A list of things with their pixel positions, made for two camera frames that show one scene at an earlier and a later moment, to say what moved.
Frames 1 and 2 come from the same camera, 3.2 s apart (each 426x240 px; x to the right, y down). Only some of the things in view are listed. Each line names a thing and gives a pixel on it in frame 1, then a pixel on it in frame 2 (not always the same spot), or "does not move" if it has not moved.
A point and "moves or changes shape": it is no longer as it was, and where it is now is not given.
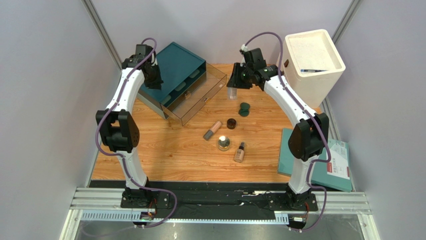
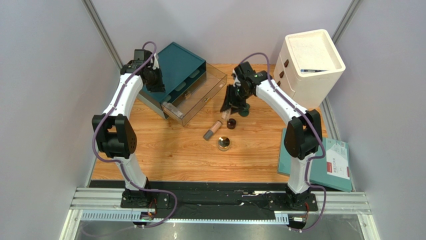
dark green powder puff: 244,111 does not move
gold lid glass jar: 223,143 does not move
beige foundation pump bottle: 239,155 -> 225,114
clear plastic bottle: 231,93 moves or changes shape
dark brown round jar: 231,123 does not move
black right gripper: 235,76 -> 233,94
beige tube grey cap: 208,135 does not move
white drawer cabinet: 312,65 does not move
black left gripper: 156,85 does not move
